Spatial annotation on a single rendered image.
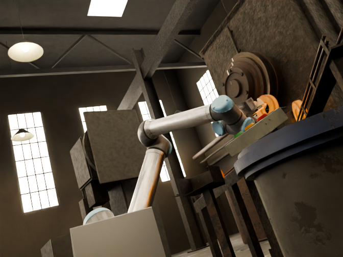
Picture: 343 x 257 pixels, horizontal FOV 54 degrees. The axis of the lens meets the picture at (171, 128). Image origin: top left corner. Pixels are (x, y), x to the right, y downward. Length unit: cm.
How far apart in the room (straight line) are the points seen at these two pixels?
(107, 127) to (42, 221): 743
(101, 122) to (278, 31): 301
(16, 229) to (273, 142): 1128
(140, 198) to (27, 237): 1004
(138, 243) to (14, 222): 1047
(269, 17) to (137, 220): 159
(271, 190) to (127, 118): 431
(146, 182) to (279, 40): 124
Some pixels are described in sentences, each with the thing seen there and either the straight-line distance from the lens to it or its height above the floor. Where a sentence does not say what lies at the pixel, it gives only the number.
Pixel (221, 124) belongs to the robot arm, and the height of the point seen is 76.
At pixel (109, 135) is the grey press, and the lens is 466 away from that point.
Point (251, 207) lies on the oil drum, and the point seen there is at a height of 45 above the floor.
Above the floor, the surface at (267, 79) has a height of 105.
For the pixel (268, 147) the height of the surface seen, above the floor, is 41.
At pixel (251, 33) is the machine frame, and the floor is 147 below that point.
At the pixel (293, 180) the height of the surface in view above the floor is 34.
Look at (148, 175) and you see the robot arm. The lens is 181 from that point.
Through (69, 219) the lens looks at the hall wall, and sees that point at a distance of 1186.
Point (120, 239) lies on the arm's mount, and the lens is 137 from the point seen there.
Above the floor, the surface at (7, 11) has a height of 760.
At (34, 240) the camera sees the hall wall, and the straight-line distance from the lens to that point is 1168.
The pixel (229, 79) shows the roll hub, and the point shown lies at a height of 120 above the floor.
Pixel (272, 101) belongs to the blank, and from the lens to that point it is 187.
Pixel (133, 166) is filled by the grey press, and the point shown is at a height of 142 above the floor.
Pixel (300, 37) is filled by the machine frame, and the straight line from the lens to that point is 221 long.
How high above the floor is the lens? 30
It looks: 18 degrees up
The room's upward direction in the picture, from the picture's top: 18 degrees counter-clockwise
